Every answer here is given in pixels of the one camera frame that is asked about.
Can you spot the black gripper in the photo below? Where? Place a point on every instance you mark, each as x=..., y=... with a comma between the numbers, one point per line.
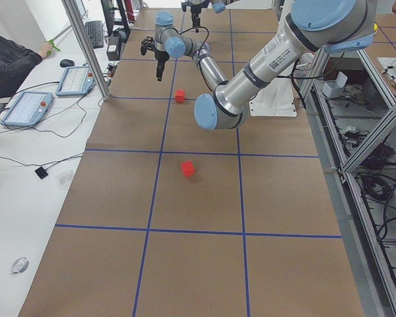
x=160, y=56

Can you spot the red block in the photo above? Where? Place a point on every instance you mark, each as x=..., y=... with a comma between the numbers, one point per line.
x=188, y=168
x=180, y=96

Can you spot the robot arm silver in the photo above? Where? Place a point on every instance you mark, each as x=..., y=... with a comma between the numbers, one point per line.
x=342, y=26
x=196, y=7

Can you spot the black power adapter box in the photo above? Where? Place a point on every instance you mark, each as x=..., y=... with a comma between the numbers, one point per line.
x=114, y=48

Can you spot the black keyboard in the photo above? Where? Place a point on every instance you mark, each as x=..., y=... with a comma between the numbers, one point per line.
x=95, y=33

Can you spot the far teach pendant tablet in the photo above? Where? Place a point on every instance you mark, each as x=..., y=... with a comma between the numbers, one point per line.
x=75, y=81

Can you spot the teach pendant tablet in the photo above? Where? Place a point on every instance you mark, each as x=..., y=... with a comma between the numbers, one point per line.
x=28, y=109
x=75, y=81

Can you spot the black computer mouse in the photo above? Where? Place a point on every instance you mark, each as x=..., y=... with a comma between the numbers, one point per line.
x=66, y=63

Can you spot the near teach pendant tablet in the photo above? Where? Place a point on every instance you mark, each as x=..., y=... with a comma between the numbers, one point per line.
x=28, y=109

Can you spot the person in black jacket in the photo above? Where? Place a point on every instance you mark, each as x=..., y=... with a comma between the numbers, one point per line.
x=16, y=63

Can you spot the brown paper table cover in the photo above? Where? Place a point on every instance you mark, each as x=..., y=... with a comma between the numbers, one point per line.
x=252, y=233

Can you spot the small black square pad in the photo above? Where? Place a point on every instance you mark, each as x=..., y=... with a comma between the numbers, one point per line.
x=41, y=172

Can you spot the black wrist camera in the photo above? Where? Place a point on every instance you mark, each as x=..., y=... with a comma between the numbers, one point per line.
x=147, y=45

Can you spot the aluminium frame post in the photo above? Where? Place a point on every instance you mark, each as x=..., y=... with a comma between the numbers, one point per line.
x=77, y=24

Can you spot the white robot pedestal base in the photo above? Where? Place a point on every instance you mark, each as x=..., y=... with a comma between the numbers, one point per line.
x=276, y=100

